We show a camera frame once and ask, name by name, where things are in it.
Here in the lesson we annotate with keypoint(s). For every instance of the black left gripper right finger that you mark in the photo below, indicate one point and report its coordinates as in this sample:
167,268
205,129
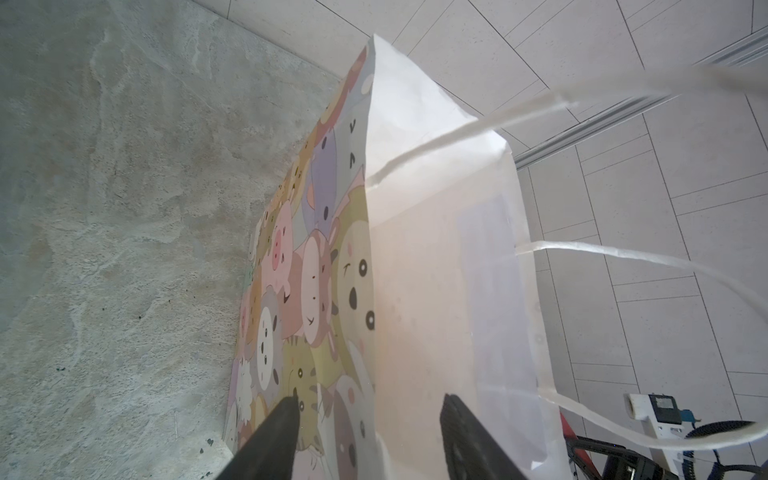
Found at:
470,450

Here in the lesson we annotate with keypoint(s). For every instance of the aluminium right corner profile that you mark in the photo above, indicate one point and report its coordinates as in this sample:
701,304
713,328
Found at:
738,54

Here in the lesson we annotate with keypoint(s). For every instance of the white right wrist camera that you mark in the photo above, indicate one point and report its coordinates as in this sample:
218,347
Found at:
661,418

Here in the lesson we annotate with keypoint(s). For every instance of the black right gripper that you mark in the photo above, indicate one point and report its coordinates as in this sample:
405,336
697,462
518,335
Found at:
620,463

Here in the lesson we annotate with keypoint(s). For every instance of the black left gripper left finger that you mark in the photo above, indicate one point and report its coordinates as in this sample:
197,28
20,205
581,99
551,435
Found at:
270,451

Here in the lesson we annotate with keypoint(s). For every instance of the white cartoon animal paper bag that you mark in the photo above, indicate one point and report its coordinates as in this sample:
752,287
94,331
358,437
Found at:
395,265

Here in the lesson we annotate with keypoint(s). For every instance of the red steel kitchen tongs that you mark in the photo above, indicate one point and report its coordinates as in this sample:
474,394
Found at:
568,433

